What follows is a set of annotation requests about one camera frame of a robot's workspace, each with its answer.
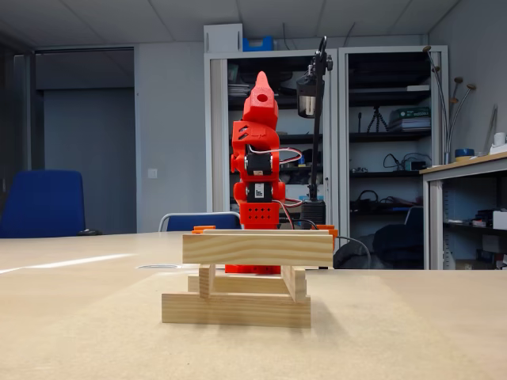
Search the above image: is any blue plastic box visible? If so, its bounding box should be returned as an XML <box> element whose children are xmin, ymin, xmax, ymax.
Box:
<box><xmin>242</xmin><ymin>36</ymin><xmax>275</xmax><ymax>53</ymax></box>

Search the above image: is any grey open storage cabinet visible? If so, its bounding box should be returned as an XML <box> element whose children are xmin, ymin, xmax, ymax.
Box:
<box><xmin>204</xmin><ymin>48</ymin><xmax>340</xmax><ymax>234</ymax></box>
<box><xmin>338</xmin><ymin>45</ymin><xmax>449</xmax><ymax>264</ymax></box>

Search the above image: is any white cardboard box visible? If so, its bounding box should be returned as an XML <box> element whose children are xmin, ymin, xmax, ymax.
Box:
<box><xmin>204</xmin><ymin>23</ymin><xmax>244</xmax><ymax>54</ymax></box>

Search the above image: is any small black tripod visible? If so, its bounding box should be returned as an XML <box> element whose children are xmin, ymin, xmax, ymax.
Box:
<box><xmin>366</xmin><ymin>104</ymin><xmax>390</xmax><ymax>134</ymax></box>

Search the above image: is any green box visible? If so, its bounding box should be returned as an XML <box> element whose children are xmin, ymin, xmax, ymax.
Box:
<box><xmin>387</xmin><ymin>106</ymin><xmax>432</xmax><ymax>132</ymax></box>

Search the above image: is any grey door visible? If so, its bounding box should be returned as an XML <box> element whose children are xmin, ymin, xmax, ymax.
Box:
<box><xmin>43</xmin><ymin>87</ymin><xmax>137</xmax><ymax>234</ymax></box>

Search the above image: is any black office chair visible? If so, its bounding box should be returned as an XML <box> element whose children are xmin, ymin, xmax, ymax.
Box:
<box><xmin>372</xmin><ymin>205</ymin><xmax>425</xmax><ymax>265</ymax></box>

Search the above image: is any blue office chair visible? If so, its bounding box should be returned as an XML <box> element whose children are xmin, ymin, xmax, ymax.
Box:
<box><xmin>0</xmin><ymin>169</ymin><xmax>86</xmax><ymax>239</ymax></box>

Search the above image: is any brown MDF board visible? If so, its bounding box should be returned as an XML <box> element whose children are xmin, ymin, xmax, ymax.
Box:
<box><xmin>0</xmin><ymin>271</ymin><xmax>494</xmax><ymax>380</ymax></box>

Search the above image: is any black camera stand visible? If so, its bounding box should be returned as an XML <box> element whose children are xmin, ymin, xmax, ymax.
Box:
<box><xmin>300</xmin><ymin>35</ymin><xmax>334</xmax><ymax>234</ymax></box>

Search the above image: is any blue chair with grey frame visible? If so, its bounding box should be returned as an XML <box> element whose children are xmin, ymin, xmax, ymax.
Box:
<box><xmin>158</xmin><ymin>211</ymin><xmax>243</xmax><ymax>233</ymax></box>

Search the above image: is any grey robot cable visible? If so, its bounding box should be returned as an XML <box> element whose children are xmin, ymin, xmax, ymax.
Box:
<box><xmin>336</xmin><ymin>235</ymin><xmax>372</xmax><ymax>271</ymax></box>

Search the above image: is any round table cable grommet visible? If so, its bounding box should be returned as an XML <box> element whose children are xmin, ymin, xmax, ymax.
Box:
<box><xmin>135</xmin><ymin>263</ymin><xmax>184</xmax><ymax>271</ymax></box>

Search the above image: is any wooden desk with grey frame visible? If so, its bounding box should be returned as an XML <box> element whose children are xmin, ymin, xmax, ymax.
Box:
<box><xmin>419</xmin><ymin>151</ymin><xmax>507</xmax><ymax>270</ymax></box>

